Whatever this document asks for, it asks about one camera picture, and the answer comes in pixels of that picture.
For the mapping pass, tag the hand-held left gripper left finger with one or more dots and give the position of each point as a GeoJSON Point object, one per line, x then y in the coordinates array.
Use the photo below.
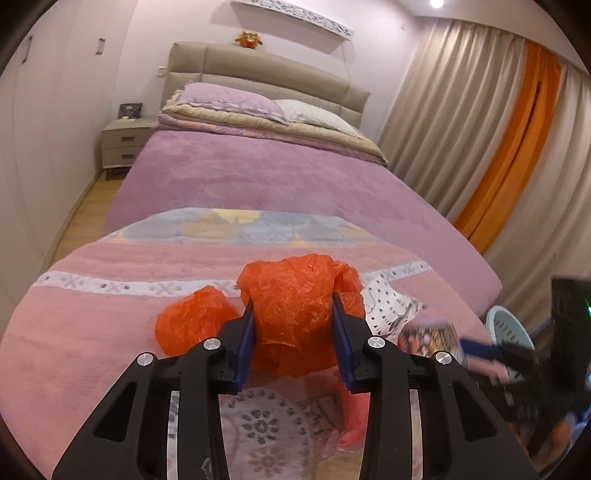
{"type": "Point", "coordinates": [244, 341]}

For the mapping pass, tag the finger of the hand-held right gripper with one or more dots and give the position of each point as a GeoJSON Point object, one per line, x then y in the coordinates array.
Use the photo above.
{"type": "Point", "coordinates": [482, 350]}

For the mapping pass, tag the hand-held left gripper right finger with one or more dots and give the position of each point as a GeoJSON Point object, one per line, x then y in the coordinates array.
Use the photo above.
{"type": "Point", "coordinates": [344, 341]}

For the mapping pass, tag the light blue plastic basket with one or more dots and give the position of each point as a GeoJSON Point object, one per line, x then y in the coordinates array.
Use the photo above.
{"type": "Point", "coordinates": [508, 325]}

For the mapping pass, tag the orange plastic bag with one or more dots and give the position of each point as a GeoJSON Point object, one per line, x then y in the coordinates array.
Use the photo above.
{"type": "Point", "coordinates": [291, 314]}

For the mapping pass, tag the white patterned cloth bag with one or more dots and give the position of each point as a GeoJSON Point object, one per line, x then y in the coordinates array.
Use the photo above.
{"type": "Point", "coordinates": [390, 304]}

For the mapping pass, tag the pink printed blanket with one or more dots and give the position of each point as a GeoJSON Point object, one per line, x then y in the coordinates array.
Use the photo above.
{"type": "Point", "coordinates": [115, 323]}

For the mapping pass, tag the beige curtain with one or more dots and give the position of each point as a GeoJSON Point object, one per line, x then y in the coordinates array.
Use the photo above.
{"type": "Point", "coordinates": [549, 207]}
{"type": "Point", "coordinates": [448, 120]}

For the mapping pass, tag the bed with purple cover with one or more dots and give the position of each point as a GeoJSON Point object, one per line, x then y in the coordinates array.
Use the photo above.
{"type": "Point", "coordinates": [277, 180]}

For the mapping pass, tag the orange curtain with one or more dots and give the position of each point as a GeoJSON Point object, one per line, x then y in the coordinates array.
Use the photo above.
{"type": "Point", "coordinates": [512, 152]}

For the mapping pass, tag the folded beige quilt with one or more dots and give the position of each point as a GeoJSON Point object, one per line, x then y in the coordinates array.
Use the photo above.
{"type": "Point", "coordinates": [258, 127]}

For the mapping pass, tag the white patterned pillow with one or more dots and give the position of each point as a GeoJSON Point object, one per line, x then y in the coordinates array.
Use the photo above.
{"type": "Point", "coordinates": [318, 117]}

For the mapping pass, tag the beige nightstand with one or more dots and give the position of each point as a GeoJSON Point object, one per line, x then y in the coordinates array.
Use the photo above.
{"type": "Point", "coordinates": [124, 143]}

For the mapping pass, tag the purple pillow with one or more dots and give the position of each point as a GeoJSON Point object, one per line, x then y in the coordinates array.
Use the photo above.
{"type": "Point", "coordinates": [226, 101]}

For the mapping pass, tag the beige padded headboard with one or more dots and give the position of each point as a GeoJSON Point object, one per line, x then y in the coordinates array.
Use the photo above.
{"type": "Point", "coordinates": [258, 69]}

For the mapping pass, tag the white wardrobe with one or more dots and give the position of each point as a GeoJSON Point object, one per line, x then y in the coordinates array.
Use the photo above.
{"type": "Point", "coordinates": [55, 138]}

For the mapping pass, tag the orange plush toy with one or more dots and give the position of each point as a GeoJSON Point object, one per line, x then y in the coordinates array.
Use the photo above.
{"type": "Point", "coordinates": [248, 39]}

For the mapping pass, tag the ceiling spotlight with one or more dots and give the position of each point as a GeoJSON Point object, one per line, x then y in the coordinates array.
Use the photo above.
{"type": "Point", "coordinates": [436, 2]}

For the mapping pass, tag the dark picture frame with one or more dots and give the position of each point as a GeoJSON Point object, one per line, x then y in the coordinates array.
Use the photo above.
{"type": "Point", "coordinates": [130, 110]}

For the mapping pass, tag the white wall shelf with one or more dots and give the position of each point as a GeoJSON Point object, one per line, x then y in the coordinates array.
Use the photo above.
{"type": "Point", "coordinates": [295, 11]}

